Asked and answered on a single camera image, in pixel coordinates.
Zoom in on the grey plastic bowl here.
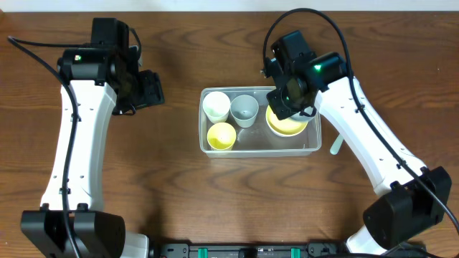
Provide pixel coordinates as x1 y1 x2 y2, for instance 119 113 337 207
290 107 316 123

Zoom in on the yellow plastic bowl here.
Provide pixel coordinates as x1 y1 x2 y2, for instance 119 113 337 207
265 104 309 136

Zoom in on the white plastic bowl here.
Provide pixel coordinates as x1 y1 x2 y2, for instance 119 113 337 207
265 118 309 138

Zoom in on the grey plastic cup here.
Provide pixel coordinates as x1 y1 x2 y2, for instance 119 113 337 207
230 95 259 128

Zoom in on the mint green plastic spoon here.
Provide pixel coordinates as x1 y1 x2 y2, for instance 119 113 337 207
330 134 344 155

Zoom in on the clear plastic container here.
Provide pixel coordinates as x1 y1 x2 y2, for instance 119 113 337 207
199 86 322 158

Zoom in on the white plastic cup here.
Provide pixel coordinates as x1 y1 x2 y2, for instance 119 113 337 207
202 91 231 124

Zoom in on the yellow plastic cup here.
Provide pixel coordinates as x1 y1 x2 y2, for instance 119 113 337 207
207 123 237 151

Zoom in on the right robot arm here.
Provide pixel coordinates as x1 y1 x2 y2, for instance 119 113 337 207
263 31 452 254

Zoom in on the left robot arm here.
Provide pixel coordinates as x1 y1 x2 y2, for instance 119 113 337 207
21 18 165 257

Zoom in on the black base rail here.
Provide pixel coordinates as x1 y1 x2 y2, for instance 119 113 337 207
159 242 428 258

